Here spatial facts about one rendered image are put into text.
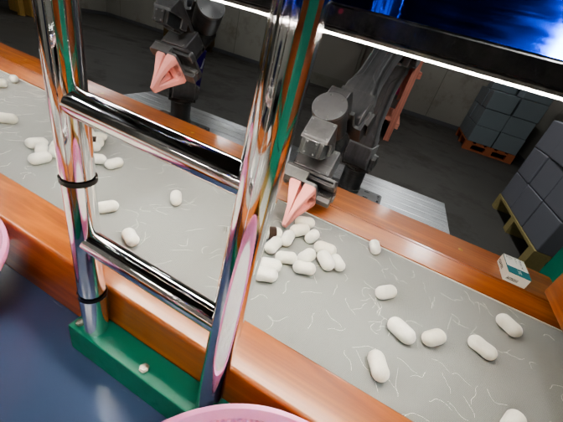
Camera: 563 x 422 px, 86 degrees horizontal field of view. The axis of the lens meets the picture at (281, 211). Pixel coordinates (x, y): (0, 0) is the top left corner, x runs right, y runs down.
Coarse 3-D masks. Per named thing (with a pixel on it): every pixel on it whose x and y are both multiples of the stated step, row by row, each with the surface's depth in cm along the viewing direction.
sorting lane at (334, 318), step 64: (0, 128) 58; (128, 192) 51; (192, 192) 56; (192, 256) 42; (384, 256) 53; (256, 320) 36; (320, 320) 38; (384, 320) 41; (448, 320) 44; (384, 384) 33; (448, 384) 35; (512, 384) 37
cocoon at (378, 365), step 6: (372, 354) 34; (378, 354) 34; (372, 360) 33; (378, 360) 33; (384, 360) 33; (372, 366) 33; (378, 366) 32; (384, 366) 32; (372, 372) 33; (378, 372) 32; (384, 372) 32; (378, 378) 32; (384, 378) 32
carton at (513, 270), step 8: (504, 256) 54; (504, 264) 53; (512, 264) 53; (520, 264) 53; (504, 272) 52; (512, 272) 50; (520, 272) 51; (528, 272) 52; (512, 280) 51; (520, 280) 50; (528, 280) 50
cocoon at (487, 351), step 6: (474, 336) 40; (468, 342) 40; (474, 342) 39; (480, 342) 39; (486, 342) 39; (474, 348) 39; (480, 348) 39; (486, 348) 39; (492, 348) 38; (480, 354) 39; (486, 354) 38; (492, 354) 38; (492, 360) 38
